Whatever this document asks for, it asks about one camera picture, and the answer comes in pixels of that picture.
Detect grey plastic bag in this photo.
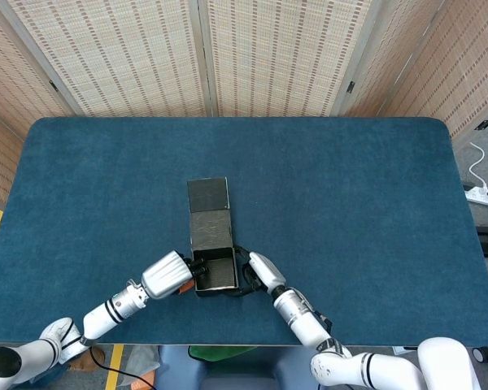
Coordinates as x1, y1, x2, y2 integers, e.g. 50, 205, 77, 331
121, 344, 162, 387

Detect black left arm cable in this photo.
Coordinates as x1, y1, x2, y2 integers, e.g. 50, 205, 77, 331
88, 344, 158, 385

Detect white power strip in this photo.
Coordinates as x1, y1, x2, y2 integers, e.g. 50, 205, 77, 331
464, 184, 488, 209

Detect brown round object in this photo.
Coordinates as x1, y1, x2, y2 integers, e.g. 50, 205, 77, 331
68, 344, 107, 371

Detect blue felt table cover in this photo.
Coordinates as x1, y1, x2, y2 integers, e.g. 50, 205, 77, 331
0, 116, 488, 346

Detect white power cable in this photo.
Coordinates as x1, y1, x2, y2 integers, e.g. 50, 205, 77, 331
468, 141, 488, 192

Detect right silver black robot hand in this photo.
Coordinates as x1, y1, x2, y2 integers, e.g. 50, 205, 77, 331
227, 245, 288, 300

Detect woven folding screen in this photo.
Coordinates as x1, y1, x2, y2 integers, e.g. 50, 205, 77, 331
0, 0, 488, 206

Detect green sheet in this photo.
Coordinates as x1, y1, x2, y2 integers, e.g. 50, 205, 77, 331
188, 344, 261, 362

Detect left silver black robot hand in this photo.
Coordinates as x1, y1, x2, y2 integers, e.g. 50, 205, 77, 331
141, 249, 211, 301

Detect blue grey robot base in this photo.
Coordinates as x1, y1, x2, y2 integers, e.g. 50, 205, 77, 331
152, 344, 322, 390

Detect black cardboard box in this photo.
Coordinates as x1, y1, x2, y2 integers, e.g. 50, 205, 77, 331
186, 176, 253, 300

